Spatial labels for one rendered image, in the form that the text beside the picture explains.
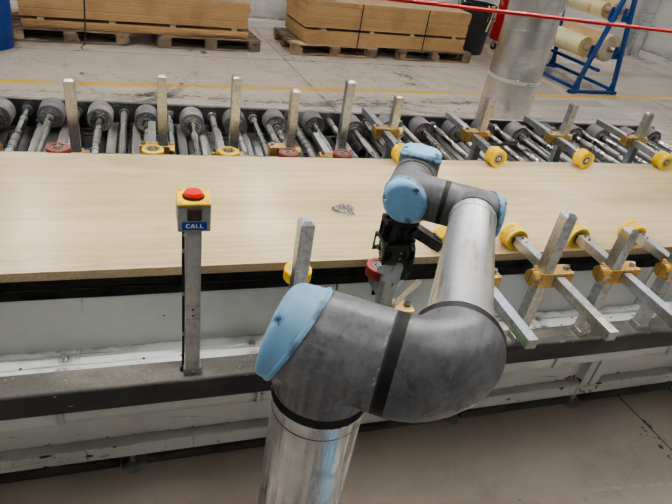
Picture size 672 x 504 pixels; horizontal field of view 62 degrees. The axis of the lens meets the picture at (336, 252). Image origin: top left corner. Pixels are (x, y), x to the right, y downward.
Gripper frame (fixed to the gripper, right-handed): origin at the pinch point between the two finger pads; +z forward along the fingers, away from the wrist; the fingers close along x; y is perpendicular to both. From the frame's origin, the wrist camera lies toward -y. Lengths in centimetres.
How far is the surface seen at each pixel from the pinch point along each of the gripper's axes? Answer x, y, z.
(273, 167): -88, 14, 11
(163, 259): -30, 55, 11
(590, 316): 11, -54, 6
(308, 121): -156, -17, 18
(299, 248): -5.9, 24.7, -7.6
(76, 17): -575, 131, 75
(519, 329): 14.7, -29.3, 5.1
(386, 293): -5.9, -1.2, 7.9
